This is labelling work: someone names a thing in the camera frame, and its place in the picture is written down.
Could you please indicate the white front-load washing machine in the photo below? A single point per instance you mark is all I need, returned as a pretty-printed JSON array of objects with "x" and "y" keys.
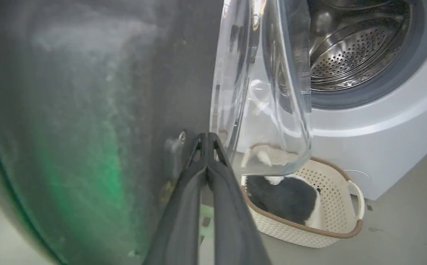
[{"x": 383, "y": 125}]

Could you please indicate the washing machine door with glass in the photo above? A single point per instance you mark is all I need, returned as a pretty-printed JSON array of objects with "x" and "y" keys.
[{"x": 88, "y": 110}]

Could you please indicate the stainless steel washer drum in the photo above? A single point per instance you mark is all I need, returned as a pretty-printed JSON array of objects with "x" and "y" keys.
[{"x": 353, "y": 48}]

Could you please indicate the cream perforated laundry basket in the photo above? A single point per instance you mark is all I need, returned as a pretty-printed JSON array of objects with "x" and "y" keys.
[{"x": 336, "y": 206}]

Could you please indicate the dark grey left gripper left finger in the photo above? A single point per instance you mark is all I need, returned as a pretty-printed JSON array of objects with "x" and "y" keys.
[{"x": 184, "y": 217}]

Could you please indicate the grey and white cloth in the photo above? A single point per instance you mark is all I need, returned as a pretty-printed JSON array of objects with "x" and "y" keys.
[{"x": 290, "y": 198}]

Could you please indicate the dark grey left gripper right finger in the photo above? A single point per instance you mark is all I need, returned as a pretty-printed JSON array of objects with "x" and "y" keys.
[{"x": 232, "y": 221}]

